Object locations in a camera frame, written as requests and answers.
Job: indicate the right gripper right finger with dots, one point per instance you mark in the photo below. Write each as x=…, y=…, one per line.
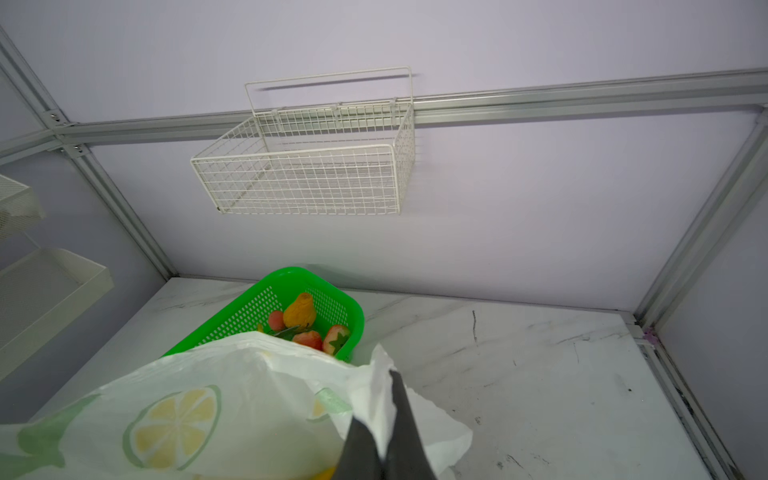
x=406, y=458

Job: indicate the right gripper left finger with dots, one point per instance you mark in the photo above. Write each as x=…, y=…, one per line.
x=360, y=458

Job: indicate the white lemon print plastic bag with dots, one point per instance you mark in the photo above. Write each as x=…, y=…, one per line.
x=246, y=407

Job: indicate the red strawberry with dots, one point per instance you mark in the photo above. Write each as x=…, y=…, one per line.
x=335, y=339

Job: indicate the small red apple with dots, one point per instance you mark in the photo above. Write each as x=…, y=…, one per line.
x=311, y=339

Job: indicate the orange yellow pear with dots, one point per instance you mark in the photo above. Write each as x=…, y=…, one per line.
x=301, y=314

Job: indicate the small pink lychee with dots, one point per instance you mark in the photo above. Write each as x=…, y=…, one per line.
x=276, y=321

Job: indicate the green plastic basket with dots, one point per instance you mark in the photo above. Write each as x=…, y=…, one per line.
x=249, y=312

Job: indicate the lower white mesh shelf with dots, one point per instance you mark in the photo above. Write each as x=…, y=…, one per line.
x=41, y=294

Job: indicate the white mesh shelf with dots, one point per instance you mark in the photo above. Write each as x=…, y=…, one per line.
x=41, y=294
x=20, y=208

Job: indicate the upper white mesh shelf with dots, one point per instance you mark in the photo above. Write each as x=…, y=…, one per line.
x=20, y=208

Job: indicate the white wire wall basket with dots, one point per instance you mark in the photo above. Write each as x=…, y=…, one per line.
x=350, y=158

